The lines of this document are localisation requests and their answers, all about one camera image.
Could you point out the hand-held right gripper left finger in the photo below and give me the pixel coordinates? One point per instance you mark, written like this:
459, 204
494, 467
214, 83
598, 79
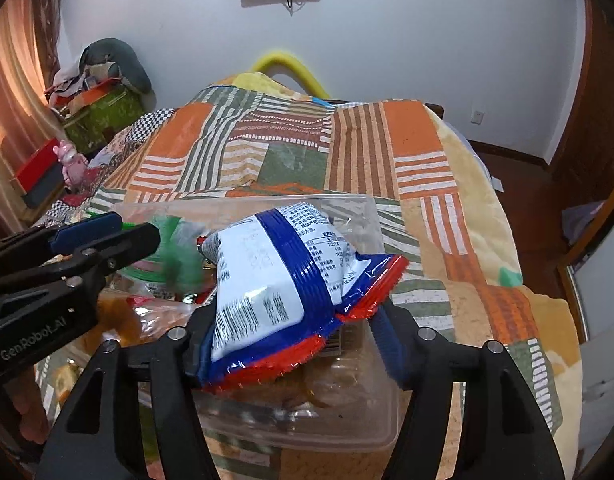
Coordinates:
187, 355

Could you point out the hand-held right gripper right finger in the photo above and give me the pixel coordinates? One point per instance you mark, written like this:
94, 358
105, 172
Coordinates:
392, 355

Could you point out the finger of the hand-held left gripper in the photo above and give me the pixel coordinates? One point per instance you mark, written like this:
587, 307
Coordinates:
87, 230
132, 242

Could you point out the green white snack packet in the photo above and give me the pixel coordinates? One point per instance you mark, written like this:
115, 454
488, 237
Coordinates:
174, 247

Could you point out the clear plastic container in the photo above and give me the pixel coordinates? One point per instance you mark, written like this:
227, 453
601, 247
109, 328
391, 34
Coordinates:
347, 410

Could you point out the blue white snack bag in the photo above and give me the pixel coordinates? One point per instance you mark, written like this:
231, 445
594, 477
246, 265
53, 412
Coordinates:
267, 290

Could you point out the person's left hand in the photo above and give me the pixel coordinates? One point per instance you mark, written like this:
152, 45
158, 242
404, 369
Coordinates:
29, 410

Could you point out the dark box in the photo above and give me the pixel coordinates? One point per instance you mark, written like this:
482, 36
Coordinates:
47, 192

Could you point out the orange snack packet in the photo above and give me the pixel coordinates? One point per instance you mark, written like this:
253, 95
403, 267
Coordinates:
132, 320

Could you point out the pink plush toy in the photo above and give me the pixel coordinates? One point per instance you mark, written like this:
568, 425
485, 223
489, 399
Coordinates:
73, 165

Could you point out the red box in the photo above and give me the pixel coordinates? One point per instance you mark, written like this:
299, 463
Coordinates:
37, 170

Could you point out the striped orange curtain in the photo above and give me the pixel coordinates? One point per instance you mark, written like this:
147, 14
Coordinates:
12, 110

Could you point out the pile of clothes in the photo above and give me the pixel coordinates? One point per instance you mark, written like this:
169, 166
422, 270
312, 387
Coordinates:
82, 82

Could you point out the grey pillow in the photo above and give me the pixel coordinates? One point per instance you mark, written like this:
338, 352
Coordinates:
127, 62

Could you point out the patchwork blanket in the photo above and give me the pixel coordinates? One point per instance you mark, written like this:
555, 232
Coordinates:
297, 150

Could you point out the white paper scrap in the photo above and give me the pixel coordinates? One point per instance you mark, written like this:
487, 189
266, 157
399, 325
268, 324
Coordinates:
496, 183

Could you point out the white refrigerator with stickers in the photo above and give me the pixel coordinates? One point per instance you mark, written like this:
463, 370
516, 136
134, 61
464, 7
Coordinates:
604, 340

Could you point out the brown patterned curtain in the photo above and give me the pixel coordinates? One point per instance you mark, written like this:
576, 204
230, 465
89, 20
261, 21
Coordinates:
49, 20

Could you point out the yellow foam tube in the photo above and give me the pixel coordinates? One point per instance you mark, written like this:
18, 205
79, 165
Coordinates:
287, 67

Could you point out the purple cloth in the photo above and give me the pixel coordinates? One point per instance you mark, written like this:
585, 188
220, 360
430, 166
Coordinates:
584, 220

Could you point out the wooden door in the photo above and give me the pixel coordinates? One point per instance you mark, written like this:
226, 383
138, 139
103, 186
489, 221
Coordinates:
602, 110

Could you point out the wooden bed frame corner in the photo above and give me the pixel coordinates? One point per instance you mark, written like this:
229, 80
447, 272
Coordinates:
434, 109

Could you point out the white wall socket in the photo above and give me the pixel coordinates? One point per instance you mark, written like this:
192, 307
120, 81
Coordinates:
477, 117

